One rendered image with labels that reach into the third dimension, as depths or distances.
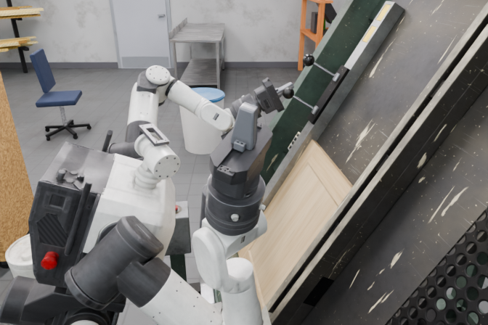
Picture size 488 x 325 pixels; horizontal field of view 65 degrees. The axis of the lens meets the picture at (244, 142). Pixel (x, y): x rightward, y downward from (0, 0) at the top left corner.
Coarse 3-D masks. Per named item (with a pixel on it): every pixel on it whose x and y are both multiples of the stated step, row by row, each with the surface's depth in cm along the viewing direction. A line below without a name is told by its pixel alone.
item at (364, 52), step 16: (384, 16) 110; (384, 32) 111; (368, 48) 112; (352, 64) 115; (352, 80) 116; (336, 96) 117; (304, 128) 125; (320, 128) 121; (304, 144) 122; (288, 160) 125; (272, 176) 131; (272, 192) 128
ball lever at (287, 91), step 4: (288, 88) 121; (284, 92) 121; (288, 92) 120; (292, 92) 121; (284, 96) 122; (288, 96) 121; (292, 96) 122; (296, 96) 122; (300, 100) 121; (304, 104) 121; (308, 104) 121; (312, 108) 120; (316, 108) 120; (312, 112) 120; (316, 112) 120
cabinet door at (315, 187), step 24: (312, 144) 120; (312, 168) 114; (336, 168) 104; (288, 192) 121; (312, 192) 109; (336, 192) 99; (288, 216) 115; (312, 216) 104; (264, 240) 122; (288, 240) 110; (312, 240) 100; (264, 264) 116; (288, 264) 105; (264, 288) 111
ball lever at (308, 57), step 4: (304, 56) 118; (308, 56) 117; (312, 56) 118; (304, 60) 118; (308, 60) 117; (312, 60) 117; (304, 64) 119; (308, 64) 118; (312, 64) 118; (316, 64) 118; (320, 68) 118; (324, 68) 118; (328, 72) 117; (332, 76) 118; (336, 76) 116; (336, 80) 116
